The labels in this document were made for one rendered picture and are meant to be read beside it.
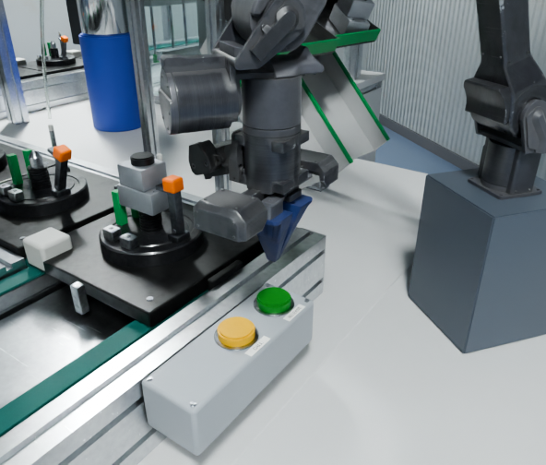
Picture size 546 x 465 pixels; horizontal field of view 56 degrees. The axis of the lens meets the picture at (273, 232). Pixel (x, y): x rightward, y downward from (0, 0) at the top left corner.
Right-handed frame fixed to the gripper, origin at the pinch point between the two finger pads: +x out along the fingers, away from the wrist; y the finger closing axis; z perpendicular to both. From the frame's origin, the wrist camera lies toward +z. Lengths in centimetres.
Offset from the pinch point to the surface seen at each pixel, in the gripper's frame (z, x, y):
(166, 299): 10.0, 8.3, 7.3
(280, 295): -0.7, 8.2, -0.4
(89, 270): 22.3, 8.2, 8.2
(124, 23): 93, -11, -64
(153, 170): 19.4, -2.6, -1.7
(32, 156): 46.4, 0.7, -1.7
